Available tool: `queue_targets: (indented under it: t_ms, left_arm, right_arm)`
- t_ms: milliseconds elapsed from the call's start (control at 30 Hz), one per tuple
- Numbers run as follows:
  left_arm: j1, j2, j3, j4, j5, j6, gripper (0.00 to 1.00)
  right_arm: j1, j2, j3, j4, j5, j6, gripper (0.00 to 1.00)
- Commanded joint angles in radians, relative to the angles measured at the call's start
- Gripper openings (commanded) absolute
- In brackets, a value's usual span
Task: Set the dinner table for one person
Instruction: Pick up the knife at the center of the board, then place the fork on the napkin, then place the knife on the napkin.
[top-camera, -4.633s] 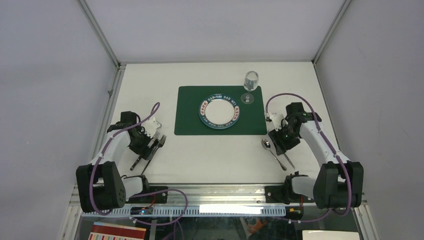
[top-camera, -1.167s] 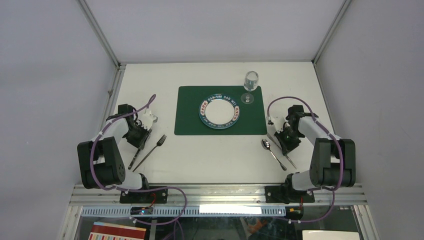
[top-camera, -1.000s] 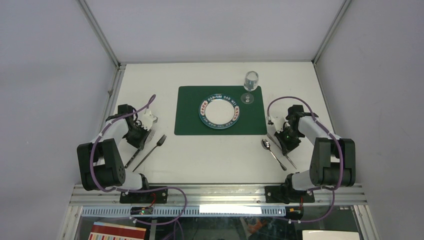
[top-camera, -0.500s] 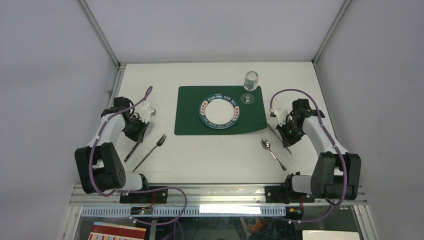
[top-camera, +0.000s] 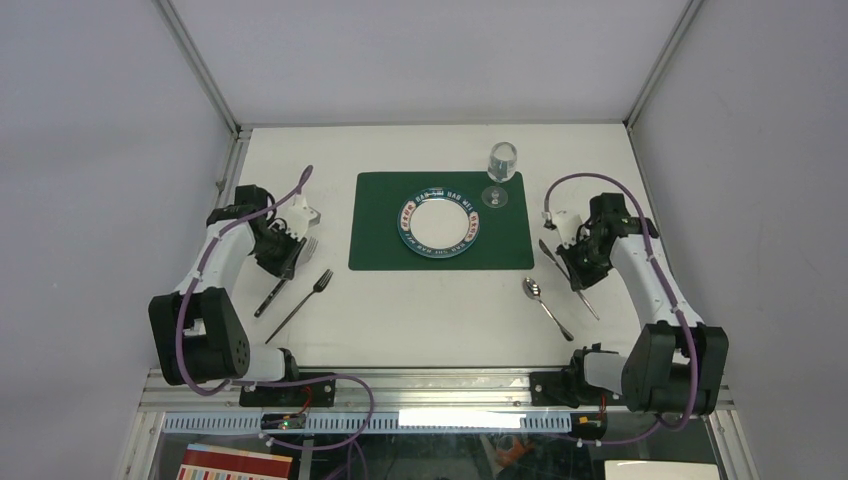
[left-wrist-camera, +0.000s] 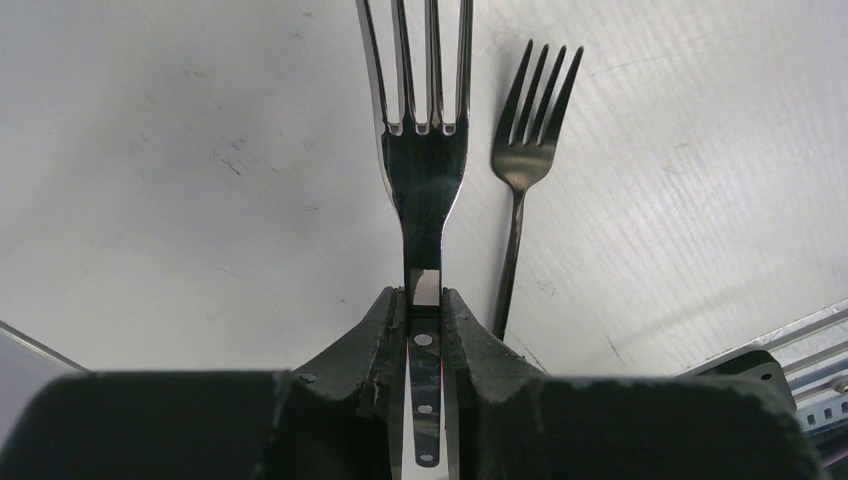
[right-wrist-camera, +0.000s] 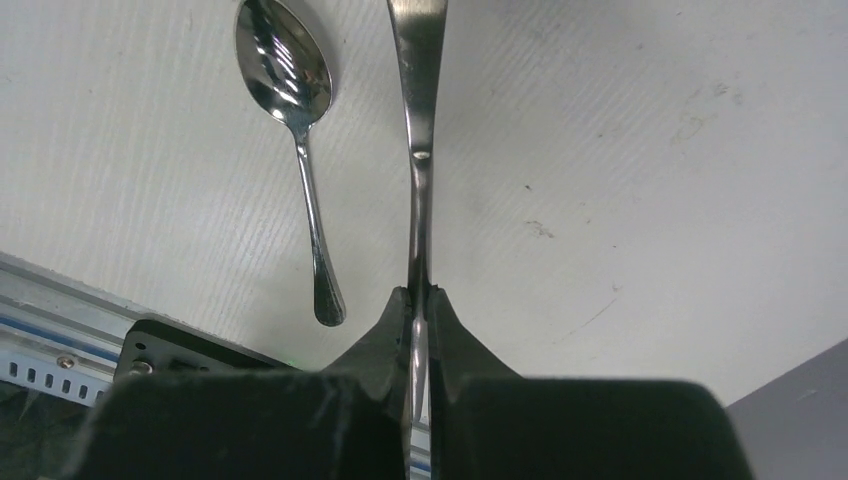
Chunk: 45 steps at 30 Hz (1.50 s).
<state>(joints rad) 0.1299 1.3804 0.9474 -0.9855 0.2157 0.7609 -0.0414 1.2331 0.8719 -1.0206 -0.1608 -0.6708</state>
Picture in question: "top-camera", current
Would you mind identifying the aluminium frame rail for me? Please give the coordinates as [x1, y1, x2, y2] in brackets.
[137, 367, 735, 415]

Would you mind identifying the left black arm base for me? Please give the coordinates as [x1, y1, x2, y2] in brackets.
[238, 372, 336, 409]

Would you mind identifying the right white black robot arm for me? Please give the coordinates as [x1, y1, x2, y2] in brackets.
[545, 193, 729, 415]

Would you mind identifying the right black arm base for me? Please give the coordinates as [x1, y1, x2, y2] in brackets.
[528, 370, 625, 408]

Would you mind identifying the white plate teal rim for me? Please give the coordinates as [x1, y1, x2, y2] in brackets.
[397, 187, 481, 259]

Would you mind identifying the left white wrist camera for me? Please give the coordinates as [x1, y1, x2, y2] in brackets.
[280, 195, 321, 241]

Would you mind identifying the silver fork dark handle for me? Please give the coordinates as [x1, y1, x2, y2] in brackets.
[253, 237, 319, 318]

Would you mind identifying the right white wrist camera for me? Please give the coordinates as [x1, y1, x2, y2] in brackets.
[542, 210, 583, 248]

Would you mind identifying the clear drinking glass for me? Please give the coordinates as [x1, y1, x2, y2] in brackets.
[482, 142, 518, 209]

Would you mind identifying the silver spoon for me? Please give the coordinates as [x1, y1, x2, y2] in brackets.
[522, 277, 575, 342]

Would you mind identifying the red striped book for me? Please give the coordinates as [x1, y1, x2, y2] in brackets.
[176, 443, 294, 480]

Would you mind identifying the orange object under table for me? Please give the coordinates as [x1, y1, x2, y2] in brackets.
[495, 437, 535, 468]

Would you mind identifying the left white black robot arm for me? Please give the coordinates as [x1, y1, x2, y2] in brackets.
[148, 185, 321, 406]

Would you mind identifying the dark green placemat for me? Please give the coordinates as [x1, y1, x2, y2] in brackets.
[348, 171, 535, 271]

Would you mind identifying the silver table knife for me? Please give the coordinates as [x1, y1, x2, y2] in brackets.
[538, 239, 601, 321]

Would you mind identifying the white box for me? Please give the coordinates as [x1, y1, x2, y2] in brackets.
[603, 460, 721, 480]

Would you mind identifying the white slotted cable duct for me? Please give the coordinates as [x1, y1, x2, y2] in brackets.
[162, 409, 572, 435]

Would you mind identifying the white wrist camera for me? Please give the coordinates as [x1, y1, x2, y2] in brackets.
[542, 210, 583, 248]
[280, 195, 321, 241]

